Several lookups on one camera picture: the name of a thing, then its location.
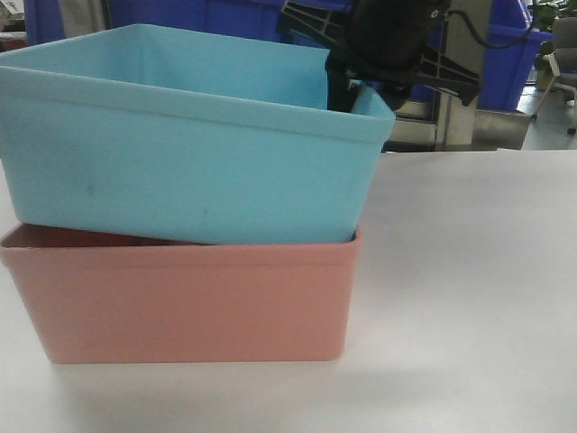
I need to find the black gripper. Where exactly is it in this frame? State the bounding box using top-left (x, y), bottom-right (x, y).
top-left (279, 1), bottom-right (481, 107)

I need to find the light blue plastic box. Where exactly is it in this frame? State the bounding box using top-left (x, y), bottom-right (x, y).
top-left (1, 24), bottom-right (395, 244)

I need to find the pink plastic box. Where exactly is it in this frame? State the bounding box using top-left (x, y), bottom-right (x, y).
top-left (1, 225), bottom-right (362, 364)

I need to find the stainless steel shelf rack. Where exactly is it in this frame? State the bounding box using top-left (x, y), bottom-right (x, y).
top-left (382, 0), bottom-right (533, 152)

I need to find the green potted plant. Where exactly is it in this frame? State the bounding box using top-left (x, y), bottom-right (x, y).
top-left (530, 0), bottom-right (561, 32)

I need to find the grey office chair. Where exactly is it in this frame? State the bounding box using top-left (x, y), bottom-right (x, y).
top-left (531, 16), bottom-right (576, 136)

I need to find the large blue storage crate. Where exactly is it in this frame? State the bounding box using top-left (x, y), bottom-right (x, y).
top-left (23, 0), bottom-right (319, 47)

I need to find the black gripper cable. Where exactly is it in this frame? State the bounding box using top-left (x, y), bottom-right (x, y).
top-left (444, 0), bottom-right (537, 50)

